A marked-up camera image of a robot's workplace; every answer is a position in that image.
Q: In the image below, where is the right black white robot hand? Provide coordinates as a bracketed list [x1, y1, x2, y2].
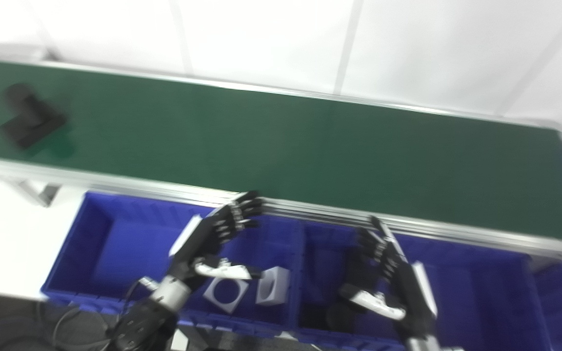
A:
[338, 216, 440, 342]

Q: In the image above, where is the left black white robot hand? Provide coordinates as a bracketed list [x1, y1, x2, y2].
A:
[168, 191, 265, 289]

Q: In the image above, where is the black part with cylinder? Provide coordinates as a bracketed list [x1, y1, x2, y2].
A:
[0, 83, 70, 150]

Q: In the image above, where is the flat white square holed part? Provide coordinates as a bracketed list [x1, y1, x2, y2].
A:
[203, 275, 250, 314]

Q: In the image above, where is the blue bin with black parts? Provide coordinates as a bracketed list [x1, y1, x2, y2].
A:
[293, 222, 556, 351]

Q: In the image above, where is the black round part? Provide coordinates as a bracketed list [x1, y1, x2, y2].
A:
[325, 301, 358, 333]

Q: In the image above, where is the blue bin with white parts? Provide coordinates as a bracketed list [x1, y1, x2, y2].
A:
[41, 191, 307, 341]

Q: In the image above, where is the upright white holed part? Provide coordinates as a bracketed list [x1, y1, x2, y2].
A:
[255, 266, 291, 306]

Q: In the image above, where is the green conveyor belt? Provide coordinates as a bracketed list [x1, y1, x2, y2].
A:
[0, 43, 562, 264]

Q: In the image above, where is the aluminium conveyor leg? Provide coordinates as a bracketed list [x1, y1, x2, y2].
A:
[10, 178, 63, 208]

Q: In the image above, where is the grey conveyor end housing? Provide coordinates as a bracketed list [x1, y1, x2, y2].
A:
[0, 43, 53, 62]

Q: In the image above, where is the dark grey robot torso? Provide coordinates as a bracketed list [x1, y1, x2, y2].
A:
[0, 290, 116, 351]

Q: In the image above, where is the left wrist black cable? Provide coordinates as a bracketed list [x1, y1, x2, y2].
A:
[52, 277, 159, 351]

